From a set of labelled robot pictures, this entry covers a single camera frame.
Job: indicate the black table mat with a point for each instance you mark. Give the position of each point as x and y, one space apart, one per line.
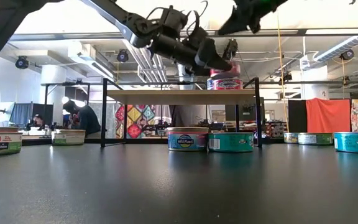
179 186

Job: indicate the blue label can silver lid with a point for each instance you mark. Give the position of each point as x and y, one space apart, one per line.
209 84

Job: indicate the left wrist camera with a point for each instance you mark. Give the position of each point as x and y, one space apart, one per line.
172 18

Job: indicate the black panel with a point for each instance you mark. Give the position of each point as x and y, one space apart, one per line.
297 115

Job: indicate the orange cloth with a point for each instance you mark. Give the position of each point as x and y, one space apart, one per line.
328 115

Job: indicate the white ceiling air duct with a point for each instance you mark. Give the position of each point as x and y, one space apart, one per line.
85 56

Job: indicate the wooden shelf black metal frame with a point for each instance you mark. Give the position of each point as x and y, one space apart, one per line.
182 97

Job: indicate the colourful patchwork quilt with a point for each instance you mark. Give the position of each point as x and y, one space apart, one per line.
135 118

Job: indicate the teal label can silver lid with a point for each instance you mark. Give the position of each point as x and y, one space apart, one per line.
356 143
232 143

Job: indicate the white ribbed ceiling duct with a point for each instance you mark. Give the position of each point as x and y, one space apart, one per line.
337 48

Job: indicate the blue yellow label can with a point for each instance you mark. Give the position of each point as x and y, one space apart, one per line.
291 138

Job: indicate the blue grey partition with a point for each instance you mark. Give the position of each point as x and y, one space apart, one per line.
22 113

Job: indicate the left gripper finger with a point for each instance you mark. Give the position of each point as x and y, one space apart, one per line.
202 71
208 54

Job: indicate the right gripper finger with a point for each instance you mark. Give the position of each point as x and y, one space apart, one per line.
255 23
233 23

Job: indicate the black rack frame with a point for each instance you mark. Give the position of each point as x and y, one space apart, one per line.
67 83

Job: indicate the grey curtain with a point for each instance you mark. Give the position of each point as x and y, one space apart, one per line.
188 115

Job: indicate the black table frame rails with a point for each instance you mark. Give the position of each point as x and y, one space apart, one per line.
135 141

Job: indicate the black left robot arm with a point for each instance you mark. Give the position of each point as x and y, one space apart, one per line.
135 29

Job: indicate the person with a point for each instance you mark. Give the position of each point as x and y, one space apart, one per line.
38 120
87 121

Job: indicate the Wild Planet can gold lid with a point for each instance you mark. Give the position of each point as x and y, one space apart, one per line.
186 141

